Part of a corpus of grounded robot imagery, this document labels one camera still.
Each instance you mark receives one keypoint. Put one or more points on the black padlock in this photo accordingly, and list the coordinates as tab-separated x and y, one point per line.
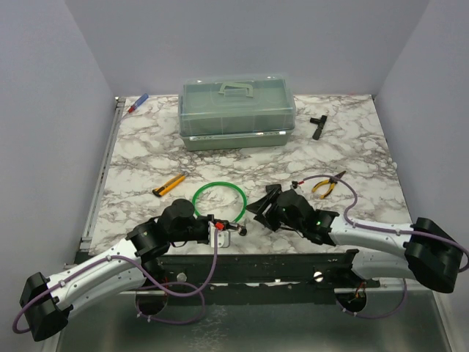
273	191

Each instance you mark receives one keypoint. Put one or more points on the yellow black utility knife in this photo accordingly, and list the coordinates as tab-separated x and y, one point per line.
169	185

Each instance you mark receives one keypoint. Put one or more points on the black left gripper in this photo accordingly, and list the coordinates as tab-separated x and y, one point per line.
206	219

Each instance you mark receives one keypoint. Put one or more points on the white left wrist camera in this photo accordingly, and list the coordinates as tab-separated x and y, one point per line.
219	236

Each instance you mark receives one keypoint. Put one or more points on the yellow handled needle-nose pliers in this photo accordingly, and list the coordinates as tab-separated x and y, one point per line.
330	183

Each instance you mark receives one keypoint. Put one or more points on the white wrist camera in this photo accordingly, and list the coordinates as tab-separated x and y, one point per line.
219	236
296	186

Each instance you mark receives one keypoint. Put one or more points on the black T-handle tool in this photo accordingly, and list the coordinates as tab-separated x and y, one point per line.
320	123

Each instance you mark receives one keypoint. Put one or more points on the blue red screwdriver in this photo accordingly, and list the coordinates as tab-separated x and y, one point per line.
138	103

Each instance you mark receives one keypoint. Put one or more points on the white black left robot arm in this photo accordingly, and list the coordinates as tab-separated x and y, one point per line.
47	301

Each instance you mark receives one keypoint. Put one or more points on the translucent green plastic toolbox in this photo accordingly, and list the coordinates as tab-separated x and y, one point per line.
229	112

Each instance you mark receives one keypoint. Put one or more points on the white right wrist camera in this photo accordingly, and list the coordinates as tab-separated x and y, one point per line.
296	186

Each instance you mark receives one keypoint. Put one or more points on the left side aluminium rail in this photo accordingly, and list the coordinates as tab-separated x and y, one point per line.
102	174

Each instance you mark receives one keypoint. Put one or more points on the black metal base rail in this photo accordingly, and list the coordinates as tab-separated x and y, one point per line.
255	279

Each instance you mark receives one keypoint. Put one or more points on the green cable lock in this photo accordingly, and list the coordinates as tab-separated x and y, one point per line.
234	225

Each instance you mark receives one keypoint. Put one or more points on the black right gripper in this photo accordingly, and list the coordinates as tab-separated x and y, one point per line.
267	218

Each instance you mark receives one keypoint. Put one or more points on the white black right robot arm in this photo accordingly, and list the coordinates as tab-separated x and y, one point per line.
421	251

